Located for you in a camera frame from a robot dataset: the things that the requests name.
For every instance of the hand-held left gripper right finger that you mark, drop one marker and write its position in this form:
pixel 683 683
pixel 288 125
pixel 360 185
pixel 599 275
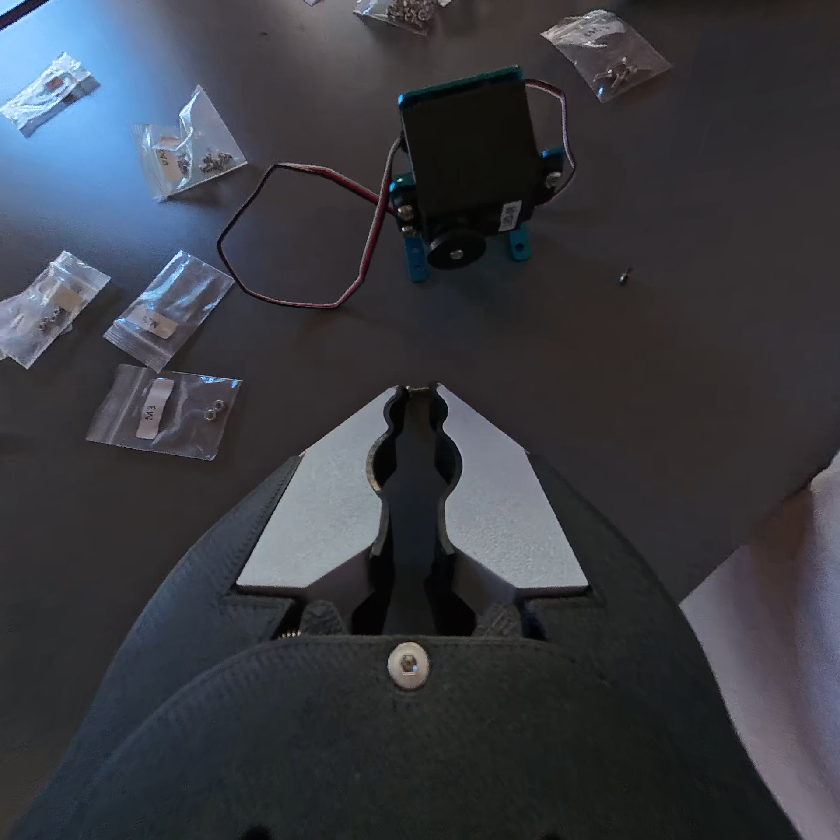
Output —
pixel 512 518

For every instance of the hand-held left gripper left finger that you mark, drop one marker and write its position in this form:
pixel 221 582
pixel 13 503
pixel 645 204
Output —
pixel 315 518

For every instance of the blue servo bracket assembly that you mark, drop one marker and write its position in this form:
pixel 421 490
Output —
pixel 466 151

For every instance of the clear bag with two nuts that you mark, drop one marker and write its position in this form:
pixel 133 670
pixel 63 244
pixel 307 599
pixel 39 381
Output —
pixel 164 420

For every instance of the clear labelled flat bag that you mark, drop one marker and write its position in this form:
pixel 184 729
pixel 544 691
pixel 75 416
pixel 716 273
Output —
pixel 167 308

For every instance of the person's white t-shirt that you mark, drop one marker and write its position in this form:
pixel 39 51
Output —
pixel 787 623

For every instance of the clear parts bag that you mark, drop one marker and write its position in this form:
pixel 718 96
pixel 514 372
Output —
pixel 16 334
pixel 65 289

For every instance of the clear bag of tiny screws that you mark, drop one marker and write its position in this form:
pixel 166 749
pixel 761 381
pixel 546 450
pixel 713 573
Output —
pixel 190 151

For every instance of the small clear bag of screws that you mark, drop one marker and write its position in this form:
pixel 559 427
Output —
pixel 607 52

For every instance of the clear bag with orange part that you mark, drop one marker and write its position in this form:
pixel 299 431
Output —
pixel 49 92

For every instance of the crumpled clear bag of nuts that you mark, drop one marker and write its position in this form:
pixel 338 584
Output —
pixel 400 12

